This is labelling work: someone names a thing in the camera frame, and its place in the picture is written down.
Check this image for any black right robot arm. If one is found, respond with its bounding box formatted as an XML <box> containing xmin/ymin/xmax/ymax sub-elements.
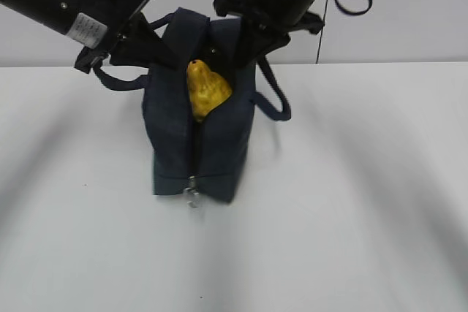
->
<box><xmin>214</xmin><ymin>0</ymin><xmax>324</xmax><ymax>67</ymax></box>

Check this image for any yellow pear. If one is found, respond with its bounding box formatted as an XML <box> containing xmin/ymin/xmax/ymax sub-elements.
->
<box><xmin>186</xmin><ymin>59</ymin><xmax>233</xmax><ymax>123</ymax></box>

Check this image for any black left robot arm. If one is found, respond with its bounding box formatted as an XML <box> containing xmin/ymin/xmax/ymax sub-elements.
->
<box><xmin>1</xmin><ymin>0</ymin><xmax>178</xmax><ymax>73</ymax></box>

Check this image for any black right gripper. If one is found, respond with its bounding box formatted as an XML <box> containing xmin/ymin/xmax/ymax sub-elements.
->
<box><xmin>213</xmin><ymin>0</ymin><xmax>324</xmax><ymax>67</ymax></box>

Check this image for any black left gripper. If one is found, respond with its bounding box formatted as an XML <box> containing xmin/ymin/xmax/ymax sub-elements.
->
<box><xmin>73</xmin><ymin>0</ymin><xmax>178</xmax><ymax>73</ymax></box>

